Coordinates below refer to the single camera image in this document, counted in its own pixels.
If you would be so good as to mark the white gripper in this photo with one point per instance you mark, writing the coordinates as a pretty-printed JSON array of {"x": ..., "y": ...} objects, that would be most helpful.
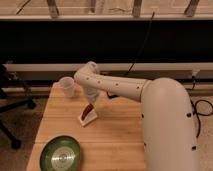
[{"x": 91, "y": 94}]

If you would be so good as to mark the red pepper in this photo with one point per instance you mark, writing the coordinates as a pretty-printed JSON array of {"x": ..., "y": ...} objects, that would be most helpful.
[{"x": 88, "y": 109}]

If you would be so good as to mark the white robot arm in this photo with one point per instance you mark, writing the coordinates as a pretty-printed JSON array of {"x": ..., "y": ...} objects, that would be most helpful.
[{"x": 168, "y": 127}]

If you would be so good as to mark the wooden table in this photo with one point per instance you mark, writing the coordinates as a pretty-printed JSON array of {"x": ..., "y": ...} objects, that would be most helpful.
[{"x": 113, "y": 142}]

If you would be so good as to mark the green round plate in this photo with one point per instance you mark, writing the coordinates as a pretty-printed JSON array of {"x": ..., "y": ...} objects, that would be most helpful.
[{"x": 62, "y": 153}]

